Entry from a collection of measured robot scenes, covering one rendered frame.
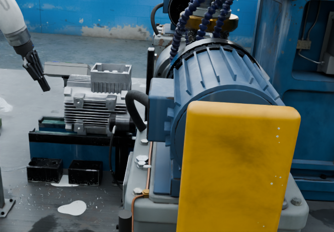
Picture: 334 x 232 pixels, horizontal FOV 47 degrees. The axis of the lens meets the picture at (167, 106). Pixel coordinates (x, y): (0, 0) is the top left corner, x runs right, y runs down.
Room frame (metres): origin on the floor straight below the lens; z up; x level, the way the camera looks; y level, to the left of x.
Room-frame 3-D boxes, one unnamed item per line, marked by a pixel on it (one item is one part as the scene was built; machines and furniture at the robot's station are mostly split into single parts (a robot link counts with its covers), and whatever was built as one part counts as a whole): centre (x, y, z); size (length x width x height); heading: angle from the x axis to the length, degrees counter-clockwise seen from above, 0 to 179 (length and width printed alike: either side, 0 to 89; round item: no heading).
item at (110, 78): (1.19, 0.19, 1.11); 0.12 x 0.11 x 0.07; 91
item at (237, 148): (0.56, -0.05, 1.16); 0.33 x 0.26 x 0.42; 1
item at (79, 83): (1.19, 0.23, 1.02); 0.20 x 0.19 x 0.19; 91
